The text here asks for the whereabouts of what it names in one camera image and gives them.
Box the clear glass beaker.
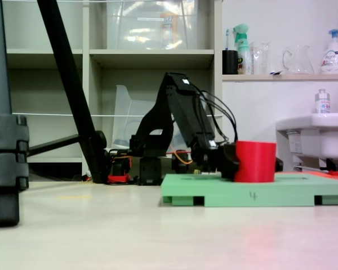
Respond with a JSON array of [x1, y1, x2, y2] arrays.
[[250, 41, 271, 75]]

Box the grey tripod leg, notched clamps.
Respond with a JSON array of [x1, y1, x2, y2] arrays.
[[0, 0, 30, 228]]

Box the clear plastic storage box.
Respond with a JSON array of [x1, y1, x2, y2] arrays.
[[105, 0, 199, 51]]

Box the orange flat cable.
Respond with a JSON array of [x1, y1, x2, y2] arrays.
[[166, 145, 194, 166]]

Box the black table clamp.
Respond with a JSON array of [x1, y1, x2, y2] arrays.
[[171, 150, 194, 174]]

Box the black tripod leg with brace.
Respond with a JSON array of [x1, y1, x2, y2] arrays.
[[27, 0, 107, 184]]

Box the red base clamp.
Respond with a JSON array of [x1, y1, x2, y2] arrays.
[[106, 173, 132, 185]]

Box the black cup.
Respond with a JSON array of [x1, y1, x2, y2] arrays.
[[222, 49, 239, 75]]

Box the green spray bottle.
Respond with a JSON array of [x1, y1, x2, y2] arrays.
[[233, 24, 252, 75]]

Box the black arm wires bundle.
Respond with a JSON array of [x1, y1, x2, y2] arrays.
[[193, 85, 239, 147]]

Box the clear sanitizer pump bottle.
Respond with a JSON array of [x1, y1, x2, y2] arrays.
[[314, 89, 331, 115]]

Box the beige shelf unit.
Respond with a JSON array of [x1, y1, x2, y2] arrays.
[[1, 0, 223, 181]]

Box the red flat sheet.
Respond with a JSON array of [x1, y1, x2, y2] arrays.
[[276, 170, 338, 183]]

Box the white ceramic sink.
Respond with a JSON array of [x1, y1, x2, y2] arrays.
[[275, 112, 338, 170]]

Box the green shape-sorter board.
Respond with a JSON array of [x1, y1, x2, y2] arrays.
[[161, 173, 338, 208]]

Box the white foam soap bottle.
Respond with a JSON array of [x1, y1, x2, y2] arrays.
[[320, 29, 338, 75]]

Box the red cylinder block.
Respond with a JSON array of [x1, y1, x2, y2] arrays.
[[233, 140, 277, 184]]

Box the clear glass pitcher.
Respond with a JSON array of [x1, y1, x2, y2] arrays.
[[282, 44, 315, 75]]

